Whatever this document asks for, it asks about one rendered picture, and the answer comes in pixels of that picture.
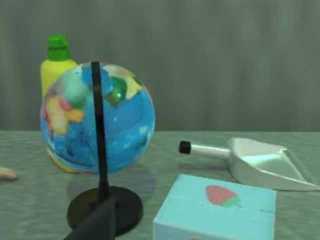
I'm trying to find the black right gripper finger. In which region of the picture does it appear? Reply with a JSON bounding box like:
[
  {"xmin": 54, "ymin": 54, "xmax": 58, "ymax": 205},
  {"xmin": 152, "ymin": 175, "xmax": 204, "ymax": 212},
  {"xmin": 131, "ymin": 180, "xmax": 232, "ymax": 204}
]
[{"xmin": 62, "ymin": 196, "xmax": 118, "ymax": 240}]

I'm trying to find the tan wooden stick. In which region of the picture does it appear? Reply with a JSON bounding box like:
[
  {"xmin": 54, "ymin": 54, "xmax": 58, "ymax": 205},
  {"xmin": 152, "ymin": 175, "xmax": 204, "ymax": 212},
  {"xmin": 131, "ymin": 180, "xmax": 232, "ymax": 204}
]
[{"xmin": 0, "ymin": 166, "xmax": 19, "ymax": 181}]

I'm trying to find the blue globe on black stand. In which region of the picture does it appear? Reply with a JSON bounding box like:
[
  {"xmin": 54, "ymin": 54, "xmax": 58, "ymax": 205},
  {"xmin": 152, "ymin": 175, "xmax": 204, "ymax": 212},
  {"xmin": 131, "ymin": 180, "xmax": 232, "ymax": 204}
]
[{"xmin": 39, "ymin": 61, "xmax": 156, "ymax": 231}]

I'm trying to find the light blue strawberry box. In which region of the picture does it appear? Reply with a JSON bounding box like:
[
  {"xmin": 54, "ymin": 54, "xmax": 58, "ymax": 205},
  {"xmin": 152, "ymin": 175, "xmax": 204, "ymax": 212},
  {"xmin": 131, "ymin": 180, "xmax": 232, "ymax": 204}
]
[{"xmin": 152, "ymin": 174, "xmax": 277, "ymax": 240}]

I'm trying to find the yellow bottle with green cap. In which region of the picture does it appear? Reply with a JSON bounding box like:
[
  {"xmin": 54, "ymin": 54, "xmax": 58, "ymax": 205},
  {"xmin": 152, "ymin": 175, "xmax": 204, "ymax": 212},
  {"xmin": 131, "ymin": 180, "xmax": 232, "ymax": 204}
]
[{"xmin": 40, "ymin": 34, "xmax": 79, "ymax": 174}]

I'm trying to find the silver metal scoop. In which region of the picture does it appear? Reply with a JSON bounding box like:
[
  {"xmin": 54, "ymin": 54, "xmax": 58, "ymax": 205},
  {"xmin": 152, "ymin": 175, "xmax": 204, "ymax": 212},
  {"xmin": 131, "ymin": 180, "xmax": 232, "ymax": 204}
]
[{"xmin": 178, "ymin": 136, "xmax": 320, "ymax": 192}]

